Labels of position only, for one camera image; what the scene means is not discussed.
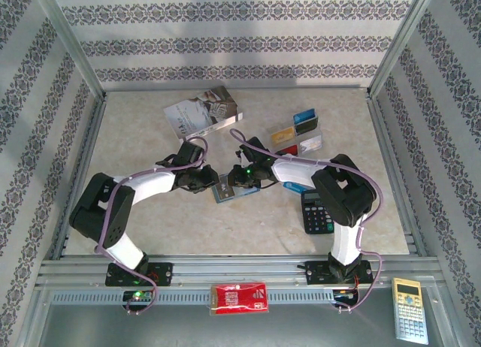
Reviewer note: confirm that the red card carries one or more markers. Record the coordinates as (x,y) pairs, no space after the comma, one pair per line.
(290,149)

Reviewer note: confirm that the white card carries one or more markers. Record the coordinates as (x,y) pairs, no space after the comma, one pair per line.
(312,143)

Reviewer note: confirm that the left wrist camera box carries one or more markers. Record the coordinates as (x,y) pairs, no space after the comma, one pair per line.
(189,151)

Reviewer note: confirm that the controller board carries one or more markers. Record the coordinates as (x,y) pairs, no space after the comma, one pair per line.
(343,295)
(137,295)

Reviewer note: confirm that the aluminium side rail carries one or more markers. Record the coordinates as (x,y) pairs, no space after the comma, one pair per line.
(90,136)
(383,136)

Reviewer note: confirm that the right controller board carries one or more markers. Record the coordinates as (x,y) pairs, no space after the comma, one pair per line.
(343,295)

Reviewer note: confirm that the blue white flat packet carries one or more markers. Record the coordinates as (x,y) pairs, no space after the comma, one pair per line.
(297,186)

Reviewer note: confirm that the black desk calculator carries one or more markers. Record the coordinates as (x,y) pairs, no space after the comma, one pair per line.
(315,219)

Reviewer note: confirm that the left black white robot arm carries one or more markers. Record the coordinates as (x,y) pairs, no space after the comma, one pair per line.
(97,212)

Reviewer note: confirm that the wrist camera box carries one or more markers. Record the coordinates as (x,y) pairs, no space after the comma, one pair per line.
(189,151)
(255,148)

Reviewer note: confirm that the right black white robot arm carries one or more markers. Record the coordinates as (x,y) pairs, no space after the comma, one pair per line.
(342,189)

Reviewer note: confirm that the dark blue bank card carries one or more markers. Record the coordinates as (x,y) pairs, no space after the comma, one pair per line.
(225,191)

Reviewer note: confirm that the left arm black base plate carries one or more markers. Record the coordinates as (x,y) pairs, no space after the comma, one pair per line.
(163,273)

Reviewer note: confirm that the paperback book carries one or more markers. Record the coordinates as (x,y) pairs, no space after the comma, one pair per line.
(199,112)

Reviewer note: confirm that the left controller board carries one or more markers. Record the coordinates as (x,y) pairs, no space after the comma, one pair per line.
(137,295)

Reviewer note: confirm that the blue card holder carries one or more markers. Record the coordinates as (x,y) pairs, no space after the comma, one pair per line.
(242,194)

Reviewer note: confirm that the light blue card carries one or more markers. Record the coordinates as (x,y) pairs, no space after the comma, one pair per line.
(304,115)

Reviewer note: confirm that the gold bank card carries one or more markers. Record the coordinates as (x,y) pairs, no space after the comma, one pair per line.
(283,136)

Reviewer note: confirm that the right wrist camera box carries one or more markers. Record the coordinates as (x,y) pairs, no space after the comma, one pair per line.
(255,148)

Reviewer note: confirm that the dark printed card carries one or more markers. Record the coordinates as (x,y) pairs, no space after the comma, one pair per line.
(307,126)

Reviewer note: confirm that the aluminium frame post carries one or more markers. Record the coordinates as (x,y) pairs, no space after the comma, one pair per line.
(400,43)
(72,43)

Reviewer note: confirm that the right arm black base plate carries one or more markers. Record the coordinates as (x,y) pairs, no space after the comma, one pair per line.
(317,272)

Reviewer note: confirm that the aluminium front rail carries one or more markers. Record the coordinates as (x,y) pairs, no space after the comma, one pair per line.
(240,266)

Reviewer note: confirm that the red plastic pouch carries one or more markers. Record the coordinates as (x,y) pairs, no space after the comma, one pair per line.
(240,298)

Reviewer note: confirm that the clear acrylic card organizer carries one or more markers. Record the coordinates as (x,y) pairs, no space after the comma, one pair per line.
(297,138)

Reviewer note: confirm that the gold scientific calculator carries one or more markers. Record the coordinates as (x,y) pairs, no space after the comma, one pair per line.
(409,309)

